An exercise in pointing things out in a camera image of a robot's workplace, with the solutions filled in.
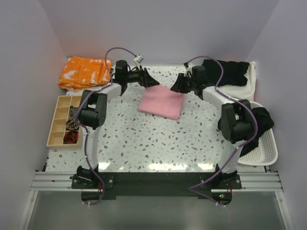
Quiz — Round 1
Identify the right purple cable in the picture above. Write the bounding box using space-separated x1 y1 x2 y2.
183 56 260 207

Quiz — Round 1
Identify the aluminium rail frame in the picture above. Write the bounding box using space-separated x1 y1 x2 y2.
30 155 285 192

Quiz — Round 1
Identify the orange white folded t-shirt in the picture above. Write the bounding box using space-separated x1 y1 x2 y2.
58 56 112 91

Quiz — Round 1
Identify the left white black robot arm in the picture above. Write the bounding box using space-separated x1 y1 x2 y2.
74 60 160 188

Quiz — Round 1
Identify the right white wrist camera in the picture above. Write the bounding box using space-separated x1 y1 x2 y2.
184 62 195 78

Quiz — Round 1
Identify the purple cable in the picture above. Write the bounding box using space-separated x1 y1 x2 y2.
183 56 260 207
74 46 137 206

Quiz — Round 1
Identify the black white patterned item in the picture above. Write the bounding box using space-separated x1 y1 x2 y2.
66 117 79 131

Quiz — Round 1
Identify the grey item in tray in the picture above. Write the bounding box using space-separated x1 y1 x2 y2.
69 106 78 117

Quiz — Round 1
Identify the wooden compartment tray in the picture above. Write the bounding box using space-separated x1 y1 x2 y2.
47 95 83 150

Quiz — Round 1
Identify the black folded t-shirt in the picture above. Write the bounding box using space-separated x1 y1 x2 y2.
202 59 249 86

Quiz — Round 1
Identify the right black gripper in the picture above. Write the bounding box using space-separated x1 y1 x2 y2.
170 73 197 94

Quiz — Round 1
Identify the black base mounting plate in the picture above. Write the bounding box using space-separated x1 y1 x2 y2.
71 171 240 200

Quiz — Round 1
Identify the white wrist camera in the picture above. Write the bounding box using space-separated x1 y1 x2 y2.
184 62 195 78
133 55 144 69

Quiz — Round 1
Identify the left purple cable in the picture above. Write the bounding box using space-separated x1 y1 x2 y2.
74 46 137 206

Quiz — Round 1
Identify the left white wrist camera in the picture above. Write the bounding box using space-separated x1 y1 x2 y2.
133 55 144 69

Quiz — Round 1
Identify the white plastic laundry basket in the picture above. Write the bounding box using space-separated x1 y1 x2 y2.
237 100 279 166

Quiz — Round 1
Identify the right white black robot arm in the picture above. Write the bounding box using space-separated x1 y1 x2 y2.
171 63 258 188

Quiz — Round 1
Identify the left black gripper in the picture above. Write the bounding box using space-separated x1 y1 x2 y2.
124 66 159 88

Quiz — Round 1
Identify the pink t-shirt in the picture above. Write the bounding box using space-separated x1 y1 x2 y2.
138 85 184 120

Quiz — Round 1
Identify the black t-shirt in basket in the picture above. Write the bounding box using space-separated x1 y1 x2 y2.
240 107 274 157

